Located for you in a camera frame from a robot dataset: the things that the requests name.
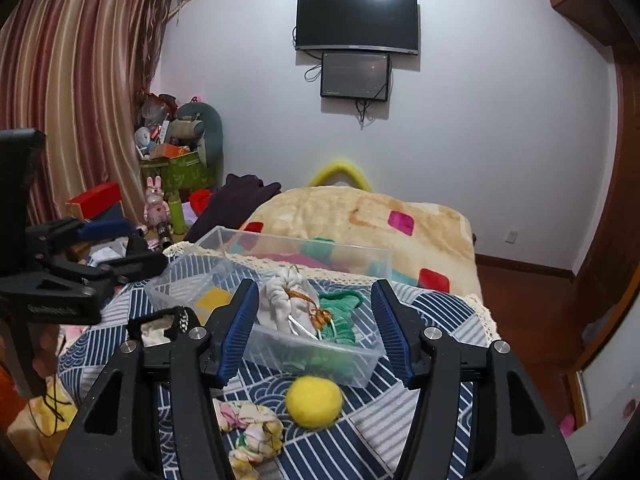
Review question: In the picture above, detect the yellow floral scrunchie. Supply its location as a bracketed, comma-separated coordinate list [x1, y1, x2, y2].
[213, 399, 284, 479]

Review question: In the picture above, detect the green knitted cloth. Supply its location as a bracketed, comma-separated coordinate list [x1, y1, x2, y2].
[285, 290, 363, 378]

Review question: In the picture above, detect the clear plastic storage box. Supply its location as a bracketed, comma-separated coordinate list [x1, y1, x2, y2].
[145, 226, 390, 388]

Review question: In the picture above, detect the yellow felt ball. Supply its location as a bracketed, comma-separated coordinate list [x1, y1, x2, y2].
[285, 376, 343, 430]

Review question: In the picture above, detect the white drawstring pouch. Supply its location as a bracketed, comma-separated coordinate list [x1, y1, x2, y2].
[257, 266, 326, 340]

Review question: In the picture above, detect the black and white headband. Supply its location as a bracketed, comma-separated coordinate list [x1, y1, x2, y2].
[127, 307, 201, 348]

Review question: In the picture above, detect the pink bunny doll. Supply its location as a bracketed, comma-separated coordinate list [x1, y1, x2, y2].
[143, 176, 170, 229]

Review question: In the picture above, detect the green bottle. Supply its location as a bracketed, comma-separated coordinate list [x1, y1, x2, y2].
[168, 195, 186, 235]

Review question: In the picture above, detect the red box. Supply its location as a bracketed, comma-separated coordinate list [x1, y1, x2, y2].
[65, 182, 122, 220]

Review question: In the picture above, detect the green storage box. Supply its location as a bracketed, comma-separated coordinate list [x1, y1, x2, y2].
[140, 153, 216, 194]

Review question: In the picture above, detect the dark purple garment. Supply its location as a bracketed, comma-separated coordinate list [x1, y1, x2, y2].
[184, 174, 282, 243]

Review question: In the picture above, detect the blue patterned tablecloth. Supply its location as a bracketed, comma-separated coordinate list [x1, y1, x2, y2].
[58, 249, 498, 479]

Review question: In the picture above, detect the beige fleece blanket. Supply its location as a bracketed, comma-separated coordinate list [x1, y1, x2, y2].
[243, 185, 482, 297]

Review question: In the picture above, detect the grey plush toy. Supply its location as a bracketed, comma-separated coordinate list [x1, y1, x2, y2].
[166, 101, 224, 167]

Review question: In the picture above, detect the yellow chair back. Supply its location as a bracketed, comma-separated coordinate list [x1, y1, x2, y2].
[308, 160, 372, 192]

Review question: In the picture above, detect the red striped curtain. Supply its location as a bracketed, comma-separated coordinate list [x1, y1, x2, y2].
[1, 0, 172, 223]

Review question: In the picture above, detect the white wall socket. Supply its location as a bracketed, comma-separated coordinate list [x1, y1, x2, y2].
[504, 230, 518, 244]

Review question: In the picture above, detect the small black wall monitor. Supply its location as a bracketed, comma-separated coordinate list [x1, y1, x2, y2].
[320, 51, 390, 102]

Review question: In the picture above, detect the black wall television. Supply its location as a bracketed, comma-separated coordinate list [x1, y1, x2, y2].
[295, 0, 420, 55]

